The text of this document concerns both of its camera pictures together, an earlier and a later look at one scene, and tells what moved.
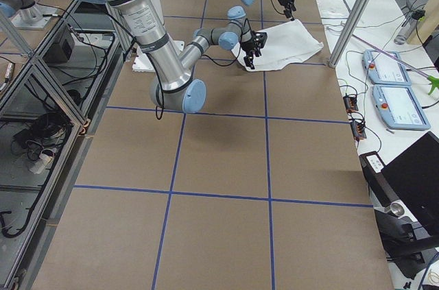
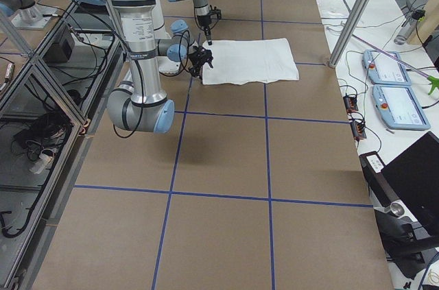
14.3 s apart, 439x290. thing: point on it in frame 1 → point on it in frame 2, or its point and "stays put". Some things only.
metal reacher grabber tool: x=433 y=81 stays put
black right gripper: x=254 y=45 → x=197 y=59
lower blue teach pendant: x=399 y=107 stays put
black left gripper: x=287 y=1 → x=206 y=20
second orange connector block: x=358 y=128 stays put
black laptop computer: x=412 y=177 stays put
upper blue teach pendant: x=382 y=70 stays put
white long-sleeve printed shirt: x=285 y=43 → x=242 y=62
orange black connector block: x=350 y=103 stays put
